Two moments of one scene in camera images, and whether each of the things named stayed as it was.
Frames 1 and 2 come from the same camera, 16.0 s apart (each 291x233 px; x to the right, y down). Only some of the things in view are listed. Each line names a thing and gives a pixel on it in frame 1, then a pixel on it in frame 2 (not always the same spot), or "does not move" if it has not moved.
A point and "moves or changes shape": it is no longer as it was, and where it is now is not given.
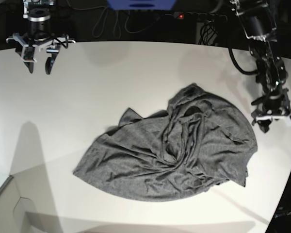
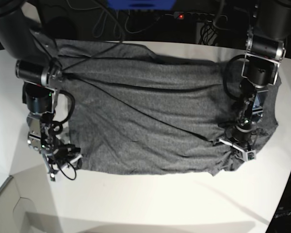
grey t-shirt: (201, 140) moves or changes shape
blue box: (139, 5) does not move
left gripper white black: (28, 47) -> (58, 157)
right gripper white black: (270, 107) -> (249, 153)
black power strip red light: (200, 16) does not move
